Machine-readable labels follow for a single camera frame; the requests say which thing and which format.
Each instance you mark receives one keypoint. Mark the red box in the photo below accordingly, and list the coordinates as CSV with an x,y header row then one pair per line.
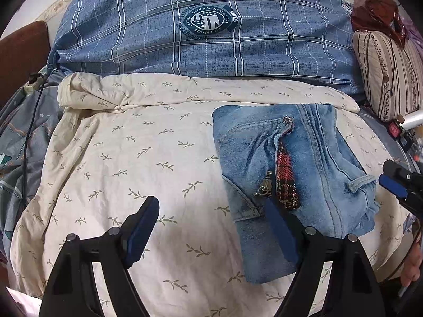
x,y
394,128

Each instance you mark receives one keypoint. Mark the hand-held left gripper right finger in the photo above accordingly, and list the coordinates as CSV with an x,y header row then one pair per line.
x,y
281,234

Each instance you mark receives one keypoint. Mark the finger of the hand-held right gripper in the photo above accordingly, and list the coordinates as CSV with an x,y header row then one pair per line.
x,y
393,186
396,168

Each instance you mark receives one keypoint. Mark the blue denim pants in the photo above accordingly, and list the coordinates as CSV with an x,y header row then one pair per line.
x,y
251,145

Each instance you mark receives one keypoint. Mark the brown headboard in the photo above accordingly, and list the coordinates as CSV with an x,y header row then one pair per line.
x,y
19,56

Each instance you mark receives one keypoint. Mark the striped floral pillow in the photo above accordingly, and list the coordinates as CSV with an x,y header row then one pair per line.
x,y
380,72

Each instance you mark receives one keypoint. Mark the cream leaf print blanket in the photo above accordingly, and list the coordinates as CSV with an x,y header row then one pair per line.
x,y
132,122

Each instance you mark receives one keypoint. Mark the person's right hand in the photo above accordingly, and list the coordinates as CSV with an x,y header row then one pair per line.
x,y
413,267

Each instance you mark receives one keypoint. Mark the blue plaid quilt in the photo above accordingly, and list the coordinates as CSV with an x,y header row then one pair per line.
x,y
132,23

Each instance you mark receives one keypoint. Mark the white power strip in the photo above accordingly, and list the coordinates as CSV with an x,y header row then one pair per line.
x,y
33,84

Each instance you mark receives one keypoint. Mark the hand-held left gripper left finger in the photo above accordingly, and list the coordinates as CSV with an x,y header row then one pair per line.
x,y
145,231

